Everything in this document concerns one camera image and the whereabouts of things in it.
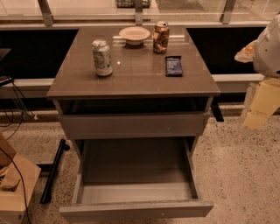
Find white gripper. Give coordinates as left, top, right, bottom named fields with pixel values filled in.
left=234, top=40, right=280, bottom=136

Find white green 7up can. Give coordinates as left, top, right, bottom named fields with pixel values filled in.
left=92, top=39, right=113, bottom=77

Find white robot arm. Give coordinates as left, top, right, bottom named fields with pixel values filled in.
left=234, top=14, right=280, bottom=135

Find brown patterned soda can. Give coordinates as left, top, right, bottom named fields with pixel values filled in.
left=153, top=21, right=170, bottom=53

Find grey drawer cabinet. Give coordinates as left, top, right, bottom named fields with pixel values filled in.
left=45, top=26, right=221, bottom=223

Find open grey middle drawer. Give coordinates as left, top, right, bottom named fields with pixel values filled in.
left=59, top=137, right=214, bottom=222

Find closed grey top drawer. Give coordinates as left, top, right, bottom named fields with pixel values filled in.
left=59, top=113, right=210, bottom=140

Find black metal leg right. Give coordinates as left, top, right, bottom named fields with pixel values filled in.
left=211, top=97, right=224, bottom=123

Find dark blue snack packet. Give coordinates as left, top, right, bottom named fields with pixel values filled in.
left=165, top=56, right=184, bottom=77

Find white shallow bowl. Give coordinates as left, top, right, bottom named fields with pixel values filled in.
left=119, top=26, right=151, bottom=46

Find black metal floor bar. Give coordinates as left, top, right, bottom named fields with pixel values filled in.
left=39, top=139, right=70, bottom=204

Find cardboard box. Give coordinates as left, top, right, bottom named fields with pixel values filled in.
left=0, top=135, right=41, bottom=224

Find black cable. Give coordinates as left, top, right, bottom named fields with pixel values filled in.
left=0, top=67, right=39, bottom=224

